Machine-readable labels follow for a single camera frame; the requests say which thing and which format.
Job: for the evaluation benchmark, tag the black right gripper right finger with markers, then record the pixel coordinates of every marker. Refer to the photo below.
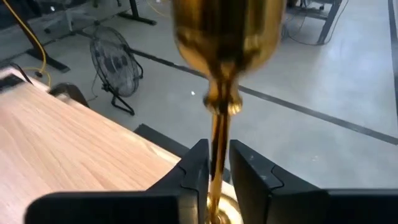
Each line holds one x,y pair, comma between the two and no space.
280,202

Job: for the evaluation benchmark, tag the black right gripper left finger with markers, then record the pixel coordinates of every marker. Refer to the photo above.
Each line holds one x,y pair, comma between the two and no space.
174,205

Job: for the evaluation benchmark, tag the brass candlestick holder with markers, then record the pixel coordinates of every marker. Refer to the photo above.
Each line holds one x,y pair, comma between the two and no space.
228,46

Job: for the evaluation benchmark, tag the black table clamp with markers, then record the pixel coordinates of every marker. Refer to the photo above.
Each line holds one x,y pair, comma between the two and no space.
73,91

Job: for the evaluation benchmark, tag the black floor fan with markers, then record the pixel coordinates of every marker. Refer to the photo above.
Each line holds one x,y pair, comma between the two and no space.
115,62

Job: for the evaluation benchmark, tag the black desk leg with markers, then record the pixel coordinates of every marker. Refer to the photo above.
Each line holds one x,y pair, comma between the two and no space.
46,60
136,17

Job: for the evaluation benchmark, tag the black desk frame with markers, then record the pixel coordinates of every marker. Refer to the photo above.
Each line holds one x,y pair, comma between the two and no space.
326,21

